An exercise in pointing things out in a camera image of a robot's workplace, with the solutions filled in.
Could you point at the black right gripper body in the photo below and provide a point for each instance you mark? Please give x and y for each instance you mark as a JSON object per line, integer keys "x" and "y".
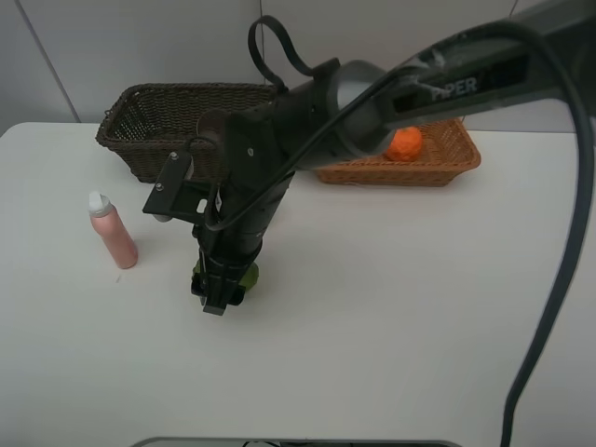
{"x": 230, "y": 252}

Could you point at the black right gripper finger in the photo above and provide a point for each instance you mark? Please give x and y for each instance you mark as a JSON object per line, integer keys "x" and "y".
{"x": 217, "y": 293}
{"x": 197, "y": 287}

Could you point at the green lime fruit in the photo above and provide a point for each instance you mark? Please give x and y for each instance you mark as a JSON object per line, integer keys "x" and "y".
{"x": 247, "y": 282}

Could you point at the orange mandarin fruit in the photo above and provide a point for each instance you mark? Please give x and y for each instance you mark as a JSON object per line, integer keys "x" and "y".
{"x": 406, "y": 145}

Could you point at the translucent purple plastic cup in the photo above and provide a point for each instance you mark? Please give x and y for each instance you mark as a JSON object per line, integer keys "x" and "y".
{"x": 211, "y": 125}

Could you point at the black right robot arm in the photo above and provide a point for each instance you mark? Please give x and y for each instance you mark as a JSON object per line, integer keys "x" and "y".
{"x": 348, "y": 111}

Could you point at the pink bottle white cap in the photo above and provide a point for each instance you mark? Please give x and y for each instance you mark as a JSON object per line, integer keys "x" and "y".
{"x": 107, "y": 223}

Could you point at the dark brown wicker basket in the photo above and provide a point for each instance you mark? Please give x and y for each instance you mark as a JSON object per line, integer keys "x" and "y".
{"x": 150, "y": 121}

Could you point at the orange wicker basket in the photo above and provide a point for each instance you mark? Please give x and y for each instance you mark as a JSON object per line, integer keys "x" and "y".
{"x": 447, "y": 152}

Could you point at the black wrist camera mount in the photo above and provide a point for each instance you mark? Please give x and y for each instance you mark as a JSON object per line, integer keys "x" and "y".
{"x": 175, "y": 195}

